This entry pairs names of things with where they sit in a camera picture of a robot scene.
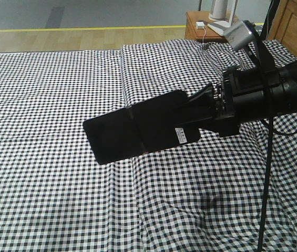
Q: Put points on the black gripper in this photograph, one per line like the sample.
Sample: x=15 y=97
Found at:
x=240 y=97

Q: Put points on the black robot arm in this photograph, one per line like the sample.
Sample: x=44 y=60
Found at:
x=288 y=76

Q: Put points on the white desk lamp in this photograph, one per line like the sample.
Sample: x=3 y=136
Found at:
x=220 y=26

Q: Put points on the black white checkered bed sheet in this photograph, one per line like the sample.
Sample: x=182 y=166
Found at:
x=54 y=196

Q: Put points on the wooden nightstand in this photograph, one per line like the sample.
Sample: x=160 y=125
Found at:
x=200 y=35

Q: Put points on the white power adapter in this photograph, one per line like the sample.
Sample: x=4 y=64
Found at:
x=200 y=25

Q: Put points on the black white checkered quilt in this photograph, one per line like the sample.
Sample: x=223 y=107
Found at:
x=207 y=196

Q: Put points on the white cylindrical speaker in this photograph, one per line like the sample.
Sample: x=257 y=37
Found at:
x=218 y=10

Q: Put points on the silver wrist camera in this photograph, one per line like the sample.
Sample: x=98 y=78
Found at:
x=240 y=34

